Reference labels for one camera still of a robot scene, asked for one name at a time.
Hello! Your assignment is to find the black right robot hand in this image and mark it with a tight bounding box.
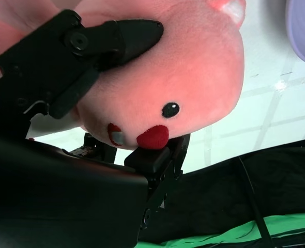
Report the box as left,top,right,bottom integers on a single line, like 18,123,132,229
0,9,191,248

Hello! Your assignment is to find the pink plush beaver doll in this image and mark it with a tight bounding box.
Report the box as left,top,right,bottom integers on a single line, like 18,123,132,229
0,0,246,152

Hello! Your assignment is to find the black cloth backdrop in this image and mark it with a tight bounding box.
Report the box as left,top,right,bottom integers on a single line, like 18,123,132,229
138,136,305,243

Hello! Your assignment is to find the green cloth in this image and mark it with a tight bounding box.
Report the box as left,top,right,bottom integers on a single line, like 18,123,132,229
136,211,305,248

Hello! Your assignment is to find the thin black cable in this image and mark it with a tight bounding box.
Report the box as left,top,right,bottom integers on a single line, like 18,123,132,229
236,156,273,248

